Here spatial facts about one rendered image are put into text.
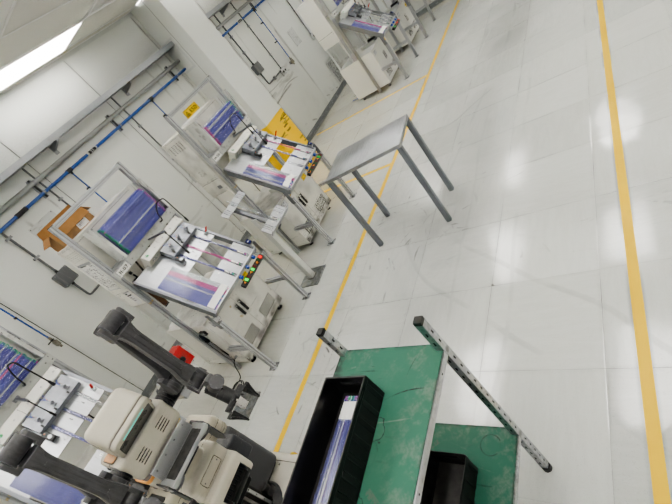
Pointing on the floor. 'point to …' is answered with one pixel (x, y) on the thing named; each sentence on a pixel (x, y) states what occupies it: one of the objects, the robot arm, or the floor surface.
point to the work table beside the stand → (377, 144)
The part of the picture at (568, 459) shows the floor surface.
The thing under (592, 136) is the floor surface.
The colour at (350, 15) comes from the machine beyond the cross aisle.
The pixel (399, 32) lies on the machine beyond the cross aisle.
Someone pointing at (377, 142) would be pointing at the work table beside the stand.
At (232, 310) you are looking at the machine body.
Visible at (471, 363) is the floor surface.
